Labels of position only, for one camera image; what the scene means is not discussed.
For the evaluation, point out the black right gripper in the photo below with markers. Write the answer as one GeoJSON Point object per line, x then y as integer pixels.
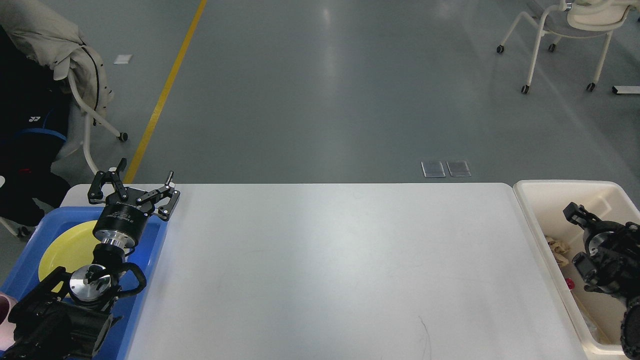
{"type": "Point", "coordinates": [605, 242]}

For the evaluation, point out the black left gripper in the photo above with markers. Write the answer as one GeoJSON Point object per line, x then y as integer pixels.
{"type": "Point", "coordinates": [125, 216]}

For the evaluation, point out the yellow plastic plate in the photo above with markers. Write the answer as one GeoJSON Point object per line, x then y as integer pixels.
{"type": "Point", "coordinates": [72, 249]}

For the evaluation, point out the pink mug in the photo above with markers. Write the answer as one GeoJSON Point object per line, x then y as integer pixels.
{"type": "Point", "coordinates": [7, 328]}

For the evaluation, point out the brown paper ball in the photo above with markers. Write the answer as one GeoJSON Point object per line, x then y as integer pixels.
{"type": "Point", "coordinates": [559, 250]}

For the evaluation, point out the red white snack wrapper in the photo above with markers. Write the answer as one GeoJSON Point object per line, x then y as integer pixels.
{"type": "Point", "coordinates": [570, 283]}

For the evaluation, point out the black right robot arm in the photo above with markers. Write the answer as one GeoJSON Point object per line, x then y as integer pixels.
{"type": "Point", "coordinates": [610, 264]}

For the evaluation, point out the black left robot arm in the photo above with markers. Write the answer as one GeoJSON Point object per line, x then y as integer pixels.
{"type": "Point", "coordinates": [70, 313]}

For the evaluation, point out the beige plastic bin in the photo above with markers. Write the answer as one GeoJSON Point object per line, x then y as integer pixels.
{"type": "Point", "coordinates": [596, 317]}

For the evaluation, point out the blue plastic tray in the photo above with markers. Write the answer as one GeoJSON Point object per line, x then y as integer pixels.
{"type": "Point", "coordinates": [23, 277]}

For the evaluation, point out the person in dark clothes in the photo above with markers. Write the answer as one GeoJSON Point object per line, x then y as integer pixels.
{"type": "Point", "coordinates": [34, 119]}

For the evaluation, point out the floor outlet plate right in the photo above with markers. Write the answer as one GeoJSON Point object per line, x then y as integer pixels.
{"type": "Point", "coordinates": [459, 168]}

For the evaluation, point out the floor outlet plate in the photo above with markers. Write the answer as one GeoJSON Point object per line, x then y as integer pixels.
{"type": "Point", "coordinates": [459, 168]}
{"type": "Point", "coordinates": [433, 169]}

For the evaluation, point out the white bar on floor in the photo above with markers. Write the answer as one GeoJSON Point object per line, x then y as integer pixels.
{"type": "Point", "coordinates": [626, 89]}

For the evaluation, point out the floor outlet plate left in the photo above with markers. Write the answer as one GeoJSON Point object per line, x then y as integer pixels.
{"type": "Point", "coordinates": [433, 169]}

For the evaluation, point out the white chair with jacket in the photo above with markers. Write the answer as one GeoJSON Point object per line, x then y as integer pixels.
{"type": "Point", "coordinates": [54, 42]}

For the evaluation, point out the white chair on casters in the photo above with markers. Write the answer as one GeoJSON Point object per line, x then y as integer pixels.
{"type": "Point", "coordinates": [571, 19]}

